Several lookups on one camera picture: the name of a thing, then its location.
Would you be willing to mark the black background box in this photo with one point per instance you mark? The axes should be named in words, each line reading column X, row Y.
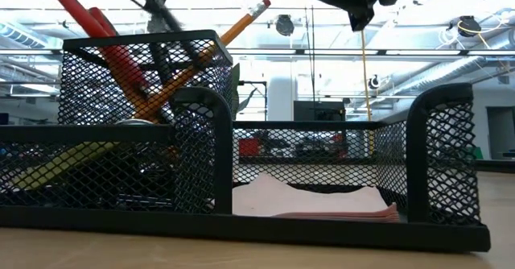
column 320, row 110

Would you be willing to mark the small yellow-green highlighter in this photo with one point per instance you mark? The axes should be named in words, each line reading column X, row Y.
column 60, row 164

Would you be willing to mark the black aluminium table frame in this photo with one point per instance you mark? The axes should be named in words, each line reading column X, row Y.
column 499, row 166

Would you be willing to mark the large black binder clip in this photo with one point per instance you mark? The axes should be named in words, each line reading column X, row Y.
column 134, row 121

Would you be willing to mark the pink sticky note pad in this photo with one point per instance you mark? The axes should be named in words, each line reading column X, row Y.
column 301, row 200

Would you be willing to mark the black mesh desk organizer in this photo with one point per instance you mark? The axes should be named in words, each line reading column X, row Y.
column 221, row 160

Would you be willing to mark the green snake plant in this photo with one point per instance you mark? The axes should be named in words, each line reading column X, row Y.
column 235, row 92

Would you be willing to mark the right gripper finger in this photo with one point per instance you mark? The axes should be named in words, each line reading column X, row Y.
column 360, row 19

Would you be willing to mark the black pen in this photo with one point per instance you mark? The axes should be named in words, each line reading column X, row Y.
column 161, row 71
column 169, row 19

